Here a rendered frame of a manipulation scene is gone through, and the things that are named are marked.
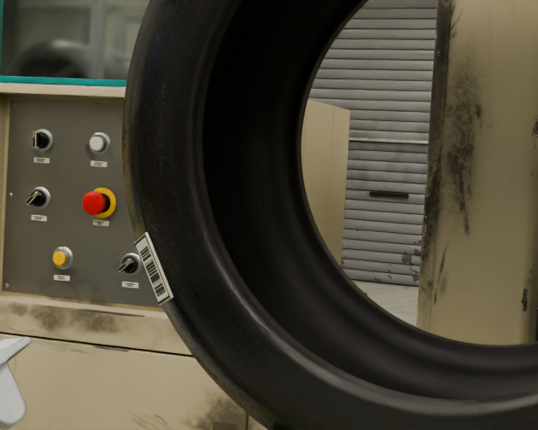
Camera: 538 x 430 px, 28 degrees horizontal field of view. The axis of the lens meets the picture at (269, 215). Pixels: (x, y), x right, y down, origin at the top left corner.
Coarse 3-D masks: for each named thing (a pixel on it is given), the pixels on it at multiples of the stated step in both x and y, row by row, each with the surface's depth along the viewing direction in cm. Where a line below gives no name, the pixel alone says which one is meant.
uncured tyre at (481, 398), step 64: (192, 0) 88; (256, 0) 112; (320, 0) 114; (192, 64) 88; (256, 64) 115; (320, 64) 117; (128, 128) 93; (192, 128) 89; (256, 128) 116; (128, 192) 94; (192, 192) 88; (256, 192) 116; (192, 256) 89; (256, 256) 115; (320, 256) 115; (192, 320) 90; (256, 320) 87; (320, 320) 115; (384, 320) 113; (256, 384) 88; (320, 384) 85; (384, 384) 111; (448, 384) 111; (512, 384) 109
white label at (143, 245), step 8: (144, 240) 92; (144, 248) 92; (152, 248) 91; (144, 256) 93; (152, 256) 91; (144, 264) 94; (152, 264) 92; (160, 264) 91; (152, 272) 92; (160, 272) 91; (152, 280) 93; (160, 280) 91; (152, 288) 94; (160, 288) 92; (168, 288) 90; (160, 296) 93; (168, 296) 91; (160, 304) 94
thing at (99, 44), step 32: (0, 0) 184; (32, 0) 182; (64, 0) 180; (96, 0) 178; (128, 0) 177; (0, 32) 184; (32, 32) 182; (64, 32) 181; (96, 32) 179; (128, 32) 177; (0, 64) 185; (32, 64) 183; (64, 64) 181; (96, 64) 179; (128, 64) 177
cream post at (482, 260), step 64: (448, 0) 122; (512, 0) 120; (448, 64) 123; (512, 64) 120; (448, 128) 123; (512, 128) 120; (448, 192) 123; (512, 192) 121; (448, 256) 123; (512, 256) 121; (448, 320) 123; (512, 320) 121
